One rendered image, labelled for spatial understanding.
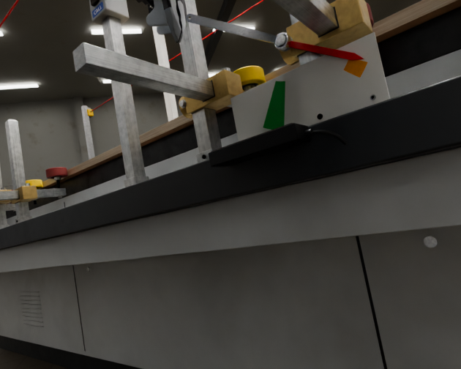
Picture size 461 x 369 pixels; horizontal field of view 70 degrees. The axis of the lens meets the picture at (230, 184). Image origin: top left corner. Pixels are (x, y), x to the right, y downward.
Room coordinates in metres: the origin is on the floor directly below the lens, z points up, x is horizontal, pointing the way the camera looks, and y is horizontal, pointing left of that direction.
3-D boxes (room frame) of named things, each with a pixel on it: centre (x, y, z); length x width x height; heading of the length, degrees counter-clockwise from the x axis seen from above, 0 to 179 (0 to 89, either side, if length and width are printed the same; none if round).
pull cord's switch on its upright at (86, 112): (2.97, 1.17, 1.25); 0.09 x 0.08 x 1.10; 52
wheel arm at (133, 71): (0.60, 0.04, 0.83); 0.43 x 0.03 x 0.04; 142
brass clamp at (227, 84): (0.66, 0.01, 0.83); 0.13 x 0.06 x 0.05; 52
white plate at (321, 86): (0.52, -0.13, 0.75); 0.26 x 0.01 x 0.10; 52
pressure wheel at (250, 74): (0.76, -0.08, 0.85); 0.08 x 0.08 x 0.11
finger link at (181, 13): (0.61, 0.06, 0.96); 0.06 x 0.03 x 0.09; 72
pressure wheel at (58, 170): (1.37, 0.71, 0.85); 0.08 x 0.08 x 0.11
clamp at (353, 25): (0.51, -0.19, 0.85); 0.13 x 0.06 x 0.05; 52
